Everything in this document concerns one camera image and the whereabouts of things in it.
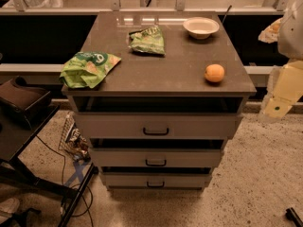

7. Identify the middle drawer with handle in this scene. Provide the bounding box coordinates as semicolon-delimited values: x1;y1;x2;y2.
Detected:
89;148;222;167

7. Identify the crumpled green snack bag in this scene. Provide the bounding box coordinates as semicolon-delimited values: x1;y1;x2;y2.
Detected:
60;52;121;89

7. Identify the white paper bowl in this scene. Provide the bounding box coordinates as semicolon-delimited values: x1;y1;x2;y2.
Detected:
183;17;220;40

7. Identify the wire basket with snacks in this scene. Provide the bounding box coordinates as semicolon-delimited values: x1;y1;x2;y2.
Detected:
59;112;91;162

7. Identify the black side table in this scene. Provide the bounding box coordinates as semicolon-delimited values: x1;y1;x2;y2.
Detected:
0;105;98;227

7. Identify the green rice chip bag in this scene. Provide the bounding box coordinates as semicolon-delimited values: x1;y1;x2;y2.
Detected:
129;26;166;56

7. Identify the dark brown box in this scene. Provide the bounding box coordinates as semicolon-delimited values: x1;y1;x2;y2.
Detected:
0;77;51;125

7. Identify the black floor cable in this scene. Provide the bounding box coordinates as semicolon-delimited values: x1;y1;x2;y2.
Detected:
35;135;95;227

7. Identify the black object floor corner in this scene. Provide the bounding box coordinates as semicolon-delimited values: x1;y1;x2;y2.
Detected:
285;208;303;227

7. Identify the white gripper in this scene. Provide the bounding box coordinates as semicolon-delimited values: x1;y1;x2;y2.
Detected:
262;61;303;119

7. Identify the drawer with handle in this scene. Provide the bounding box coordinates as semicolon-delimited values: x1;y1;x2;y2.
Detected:
74;113;242;139
100;173;211;188
89;148;222;167

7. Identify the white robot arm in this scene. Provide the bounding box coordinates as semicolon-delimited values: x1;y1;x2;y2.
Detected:
258;0;303;120

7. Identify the grey drawer cabinet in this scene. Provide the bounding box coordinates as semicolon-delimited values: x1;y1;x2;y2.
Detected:
61;10;258;192

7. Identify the orange fruit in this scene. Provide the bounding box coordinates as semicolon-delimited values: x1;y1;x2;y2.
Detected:
205;64;225;83

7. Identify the top drawer with handle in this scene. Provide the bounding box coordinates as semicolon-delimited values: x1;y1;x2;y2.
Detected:
74;113;242;139

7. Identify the bottom drawer with handle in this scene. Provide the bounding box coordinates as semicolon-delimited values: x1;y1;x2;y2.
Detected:
100;173;211;188

